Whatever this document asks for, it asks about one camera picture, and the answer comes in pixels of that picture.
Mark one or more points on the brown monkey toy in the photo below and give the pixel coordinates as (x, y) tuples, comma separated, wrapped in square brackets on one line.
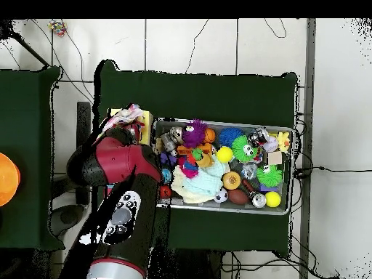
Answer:
[(204, 158)]

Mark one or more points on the light teal cloth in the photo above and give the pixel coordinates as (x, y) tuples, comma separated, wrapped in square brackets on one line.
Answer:
[(203, 181)]

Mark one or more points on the colourful patterned cloth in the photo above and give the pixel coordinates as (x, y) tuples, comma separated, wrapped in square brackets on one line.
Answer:
[(125, 116)]

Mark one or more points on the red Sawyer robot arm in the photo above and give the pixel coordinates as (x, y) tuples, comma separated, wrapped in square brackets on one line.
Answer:
[(122, 160)]

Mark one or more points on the wooden box with three holes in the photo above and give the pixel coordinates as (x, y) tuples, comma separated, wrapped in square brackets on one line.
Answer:
[(146, 125)]

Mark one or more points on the shallow clear bin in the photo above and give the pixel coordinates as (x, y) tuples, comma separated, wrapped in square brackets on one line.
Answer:
[(256, 124)]

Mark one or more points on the purple spiky monster toy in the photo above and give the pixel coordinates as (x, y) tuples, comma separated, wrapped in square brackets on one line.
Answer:
[(193, 133)]

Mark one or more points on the small orange basketball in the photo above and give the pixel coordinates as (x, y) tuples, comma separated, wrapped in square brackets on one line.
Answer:
[(210, 135)]

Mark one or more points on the yellow ball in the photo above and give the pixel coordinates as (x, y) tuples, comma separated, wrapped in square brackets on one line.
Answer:
[(225, 154), (272, 199)]

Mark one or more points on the blue spiky ball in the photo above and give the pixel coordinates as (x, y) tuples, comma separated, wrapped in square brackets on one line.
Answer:
[(231, 136)]

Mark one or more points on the small soccer ball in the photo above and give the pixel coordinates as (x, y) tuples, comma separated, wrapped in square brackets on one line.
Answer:
[(221, 196)]

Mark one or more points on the green spiky ball with eyes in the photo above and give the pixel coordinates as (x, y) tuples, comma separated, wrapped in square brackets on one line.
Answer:
[(244, 148)]

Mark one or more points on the small brown football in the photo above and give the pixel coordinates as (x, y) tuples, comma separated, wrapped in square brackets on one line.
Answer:
[(237, 196)]

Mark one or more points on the dark green table cloth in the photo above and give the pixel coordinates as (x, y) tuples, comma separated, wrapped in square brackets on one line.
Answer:
[(221, 93)]

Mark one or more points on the green covered side table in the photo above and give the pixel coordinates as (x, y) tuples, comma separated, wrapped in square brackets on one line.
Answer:
[(29, 116)]

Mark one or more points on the orange bowl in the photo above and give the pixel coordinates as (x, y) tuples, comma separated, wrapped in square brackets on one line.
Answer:
[(7, 177)]

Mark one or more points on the small colourful toy on floor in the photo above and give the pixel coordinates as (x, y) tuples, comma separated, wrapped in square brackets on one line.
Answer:
[(57, 26)]

